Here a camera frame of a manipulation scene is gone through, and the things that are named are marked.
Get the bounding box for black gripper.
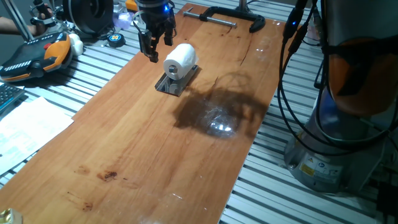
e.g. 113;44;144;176
136;0;177;63

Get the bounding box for white paper roll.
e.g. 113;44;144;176
162;43;200;82

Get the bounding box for black handheld controller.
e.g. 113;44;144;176
29;0;57;27

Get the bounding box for person's forearm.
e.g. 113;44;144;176
0;16;35;36

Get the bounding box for metal roll holder shelf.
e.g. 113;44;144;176
154;64;200;97

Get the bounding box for person's hand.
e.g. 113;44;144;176
28;3;55;37

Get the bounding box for clear purple plastic object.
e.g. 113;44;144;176
112;11;134;30

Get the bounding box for small black round disc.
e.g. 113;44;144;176
106;32;127;49

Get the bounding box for small orange object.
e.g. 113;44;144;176
124;0;139;13

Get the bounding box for large black round spool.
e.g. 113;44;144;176
62;0;115;36

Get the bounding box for white rounded plastic object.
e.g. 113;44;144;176
68;32;85;57

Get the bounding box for black C-clamp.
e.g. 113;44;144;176
182;6;267;34

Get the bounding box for wooden board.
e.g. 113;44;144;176
0;2;300;224

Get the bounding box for black and orange teach pendant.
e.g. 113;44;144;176
0;31;74;83

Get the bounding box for metal tripod leg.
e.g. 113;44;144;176
1;0;35;42

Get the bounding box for white printed paper sheet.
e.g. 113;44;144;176
0;96;75;177

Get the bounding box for black keyboard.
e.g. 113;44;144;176
0;83;27;114

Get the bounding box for brass metal object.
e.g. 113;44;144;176
0;208;24;224

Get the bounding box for metal stand post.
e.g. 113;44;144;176
234;0;253;14

